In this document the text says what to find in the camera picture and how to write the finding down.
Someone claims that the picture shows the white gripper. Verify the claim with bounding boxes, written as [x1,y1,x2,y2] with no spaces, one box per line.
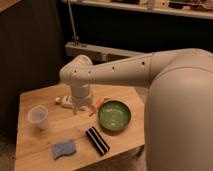
[71,84,96,115]

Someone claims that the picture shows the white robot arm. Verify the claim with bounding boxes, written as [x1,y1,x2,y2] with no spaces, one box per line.
[60,48,213,171]

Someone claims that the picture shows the green ceramic bowl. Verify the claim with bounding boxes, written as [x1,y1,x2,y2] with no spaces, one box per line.
[98,100,131,131]

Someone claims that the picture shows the white ceramic cup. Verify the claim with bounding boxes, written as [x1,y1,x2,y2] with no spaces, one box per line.
[27,105,48,130]

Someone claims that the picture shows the white glue bottle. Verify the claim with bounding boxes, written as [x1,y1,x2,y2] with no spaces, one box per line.
[55,95,75,109]

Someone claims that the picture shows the orange marker pen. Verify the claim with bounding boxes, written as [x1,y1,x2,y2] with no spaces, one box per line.
[89,97,110,116]

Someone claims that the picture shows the wooden table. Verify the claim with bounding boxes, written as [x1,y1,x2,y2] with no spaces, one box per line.
[15,84,144,171]

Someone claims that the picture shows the blue sponge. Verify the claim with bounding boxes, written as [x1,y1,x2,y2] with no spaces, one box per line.
[51,140,76,160]

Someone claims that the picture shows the metal stand pole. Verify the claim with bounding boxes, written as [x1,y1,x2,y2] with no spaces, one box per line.
[67,0,79,46]

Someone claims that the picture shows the wooden shelf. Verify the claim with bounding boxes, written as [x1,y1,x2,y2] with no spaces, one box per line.
[61,0,213,20]

